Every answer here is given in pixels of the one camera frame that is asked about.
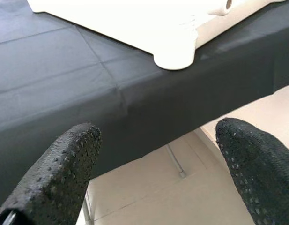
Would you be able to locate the white plastic table leg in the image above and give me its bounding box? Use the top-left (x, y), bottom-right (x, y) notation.
top-left (208, 0), bottom-right (234, 16)

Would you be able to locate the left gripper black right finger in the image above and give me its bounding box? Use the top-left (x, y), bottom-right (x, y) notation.
top-left (215, 118), bottom-right (289, 225)

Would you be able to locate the black table cloth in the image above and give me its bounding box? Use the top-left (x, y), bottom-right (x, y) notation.
top-left (0, 0), bottom-right (289, 186)

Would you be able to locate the white plastic table top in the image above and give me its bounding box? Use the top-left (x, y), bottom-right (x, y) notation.
top-left (26, 0), bottom-right (288, 71)

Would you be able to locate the metal table leg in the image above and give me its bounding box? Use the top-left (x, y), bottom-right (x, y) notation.
top-left (166, 142), bottom-right (187, 179)
top-left (83, 189), bottom-right (93, 225)

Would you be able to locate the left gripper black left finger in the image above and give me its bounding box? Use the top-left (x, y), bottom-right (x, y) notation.
top-left (0, 121), bottom-right (103, 225)

